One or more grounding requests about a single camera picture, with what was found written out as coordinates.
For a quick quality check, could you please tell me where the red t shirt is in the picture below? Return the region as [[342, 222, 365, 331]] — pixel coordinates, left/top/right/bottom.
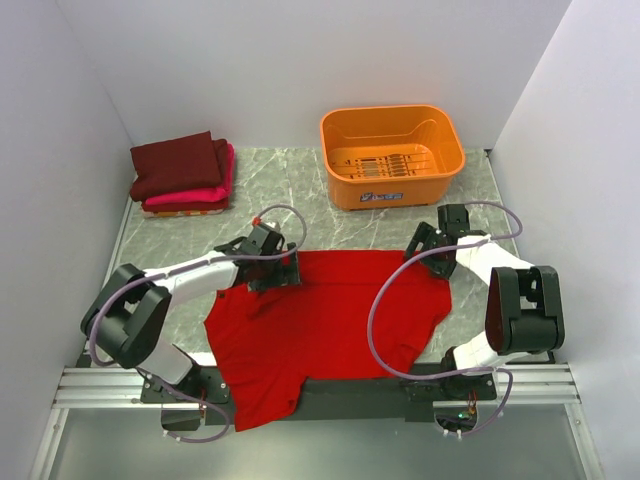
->
[[204, 250, 452, 432]]

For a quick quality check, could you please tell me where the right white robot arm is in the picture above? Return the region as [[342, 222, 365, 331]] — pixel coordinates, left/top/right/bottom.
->
[[404, 204, 566, 399]]

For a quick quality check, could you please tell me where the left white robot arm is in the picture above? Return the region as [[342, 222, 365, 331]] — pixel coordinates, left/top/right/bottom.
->
[[80, 222, 300, 402]]

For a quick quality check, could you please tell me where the folded pink t shirt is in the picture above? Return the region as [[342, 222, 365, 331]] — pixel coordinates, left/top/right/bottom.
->
[[143, 140, 235, 207]]

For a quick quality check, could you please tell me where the orange plastic basket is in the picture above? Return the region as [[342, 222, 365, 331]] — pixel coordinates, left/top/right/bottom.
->
[[320, 104, 466, 211]]

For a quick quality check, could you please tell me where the folded maroon t shirt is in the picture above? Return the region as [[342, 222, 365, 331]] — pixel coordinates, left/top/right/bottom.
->
[[130, 131, 228, 202]]

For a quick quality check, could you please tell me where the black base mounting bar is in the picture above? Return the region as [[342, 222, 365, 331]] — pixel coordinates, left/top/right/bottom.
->
[[139, 363, 499, 427]]

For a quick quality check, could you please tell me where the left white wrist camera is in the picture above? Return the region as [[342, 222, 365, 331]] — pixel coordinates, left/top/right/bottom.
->
[[252, 217, 281, 232]]

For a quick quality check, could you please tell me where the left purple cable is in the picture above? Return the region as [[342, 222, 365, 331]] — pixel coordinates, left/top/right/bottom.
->
[[88, 204, 308, 445]]

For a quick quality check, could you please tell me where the aluminium rail frame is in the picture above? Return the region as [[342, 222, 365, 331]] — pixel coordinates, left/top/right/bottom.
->
[[30, 362, 605, 479]]

